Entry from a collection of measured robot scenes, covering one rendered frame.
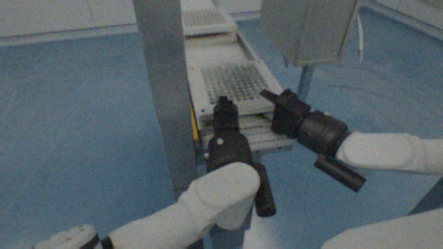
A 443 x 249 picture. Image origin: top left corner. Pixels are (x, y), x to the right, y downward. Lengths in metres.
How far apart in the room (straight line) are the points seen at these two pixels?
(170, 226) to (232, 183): 0.11
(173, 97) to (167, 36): 0.10
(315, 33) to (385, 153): 0.25
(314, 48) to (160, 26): 0.30
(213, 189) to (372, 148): 0.30
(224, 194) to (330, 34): 0.35
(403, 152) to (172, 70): 0.41
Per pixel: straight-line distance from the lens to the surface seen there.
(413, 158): 0.56
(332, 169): 0.58
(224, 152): 0.48
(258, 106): 0.66
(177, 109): 0.45
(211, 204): 0.40
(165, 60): 0.40
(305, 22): 0.51
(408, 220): 0.21
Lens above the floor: 1.41
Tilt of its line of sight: 41 degrees down
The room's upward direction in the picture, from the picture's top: straight up
